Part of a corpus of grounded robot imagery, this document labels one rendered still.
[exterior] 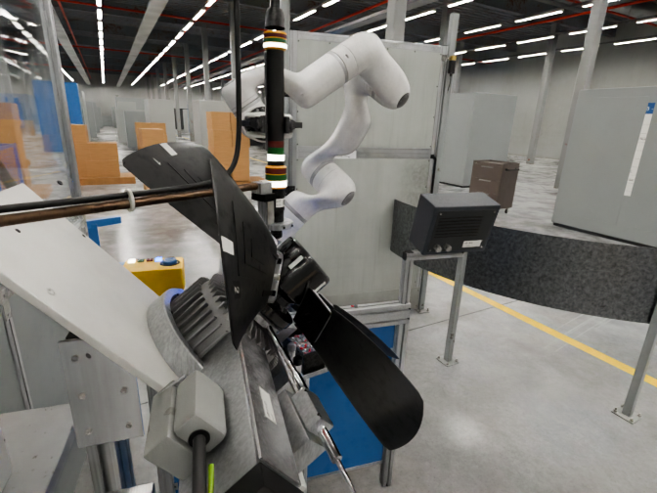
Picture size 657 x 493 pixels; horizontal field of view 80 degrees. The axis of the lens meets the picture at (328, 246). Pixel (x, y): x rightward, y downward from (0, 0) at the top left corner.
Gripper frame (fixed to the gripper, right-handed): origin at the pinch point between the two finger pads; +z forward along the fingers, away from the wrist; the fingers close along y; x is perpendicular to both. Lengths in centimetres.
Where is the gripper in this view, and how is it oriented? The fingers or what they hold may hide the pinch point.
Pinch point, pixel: (274, 124)
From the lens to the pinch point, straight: 80.7
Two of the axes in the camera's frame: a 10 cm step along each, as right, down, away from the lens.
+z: 3.0, 2.9, -9.1
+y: -9.5, 0.6, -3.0
